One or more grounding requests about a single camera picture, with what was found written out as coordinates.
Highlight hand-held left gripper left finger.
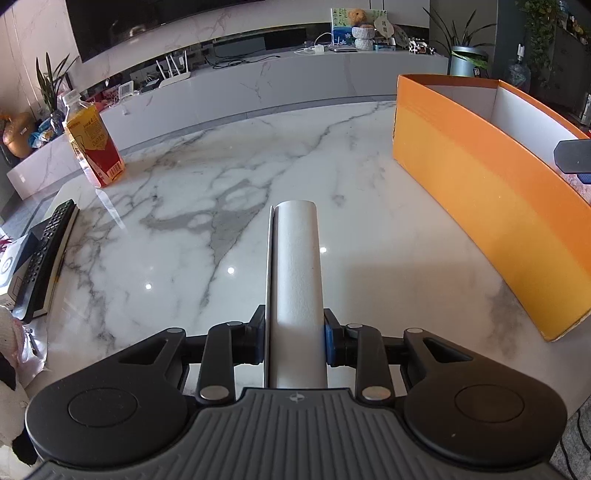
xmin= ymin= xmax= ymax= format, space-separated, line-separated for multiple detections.
xmin=117 ymin=305 xmax=267 ymax=404

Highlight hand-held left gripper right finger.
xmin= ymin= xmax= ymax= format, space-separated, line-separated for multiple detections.
xmin=323 ymin=308 xmax=476 ymax=407

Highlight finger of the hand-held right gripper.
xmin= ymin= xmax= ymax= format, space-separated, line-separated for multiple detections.
xmin=553 ymin=140 xmax=591 ymax=184

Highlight orange cardboard box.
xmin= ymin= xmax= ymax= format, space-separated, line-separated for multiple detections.
xmin=392 ymin=74 xmax=591 ymax=343

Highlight water jug with pump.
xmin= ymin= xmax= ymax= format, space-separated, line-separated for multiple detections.
xmin=505 ymin=44 xmax=532 ymax=93

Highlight silver planter with plant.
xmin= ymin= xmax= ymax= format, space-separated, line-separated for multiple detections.
xmin=422 ymin=7 xmax=492 ymax=78

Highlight black remote control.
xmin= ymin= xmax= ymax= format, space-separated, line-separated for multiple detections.
xmin=21 ymin=199 xmax=77 ymax=319
xmin=14 ymin=208 xmax=80 ymax=324

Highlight blue and white box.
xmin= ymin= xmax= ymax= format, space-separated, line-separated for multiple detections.
xmin=0 ymin=233 xmax=40 ymax=298

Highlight tea bottle red label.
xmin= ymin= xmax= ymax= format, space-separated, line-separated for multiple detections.
xmin=61 ymin=90 xmax=126 ymax=188

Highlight marble tv console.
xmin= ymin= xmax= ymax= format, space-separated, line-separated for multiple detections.
xmin=7 ymin=46 xmax=451 ymax=199

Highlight grey rug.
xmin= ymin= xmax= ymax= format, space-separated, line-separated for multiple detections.
xmin=549 ymin=406 xmax=591 ymax=480

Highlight painted picture card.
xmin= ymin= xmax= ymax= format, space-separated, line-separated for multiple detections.
xmin=330 ymin=7 xmax=389 ymax=47

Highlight white router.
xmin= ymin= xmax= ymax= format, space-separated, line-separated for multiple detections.
xmin=154 ymin=51 xmax=191 ymax=88

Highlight snack bags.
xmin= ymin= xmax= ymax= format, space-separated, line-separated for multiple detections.
xmin=28 ymin=117 xmax=58 ymax=148

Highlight golden pot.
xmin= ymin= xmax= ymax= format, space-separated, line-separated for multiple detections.
xmin=2 ymin=113 xmax=37 ymax=158

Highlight green plant in blue vase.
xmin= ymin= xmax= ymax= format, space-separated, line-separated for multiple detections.
xmin=36 ymin=52 xmax=79 ymax=127

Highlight black television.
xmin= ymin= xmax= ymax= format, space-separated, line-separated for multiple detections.
xmin=65 ymin=0 xmax=264 ymax=63

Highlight cow plush keychain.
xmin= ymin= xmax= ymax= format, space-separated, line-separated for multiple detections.
xmin=0 ymin=305 xmax=40 ymax=467

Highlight white charger with cable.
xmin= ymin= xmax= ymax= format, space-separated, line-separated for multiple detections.
xmin=295 ymin=32 xmax=333 ymax=55

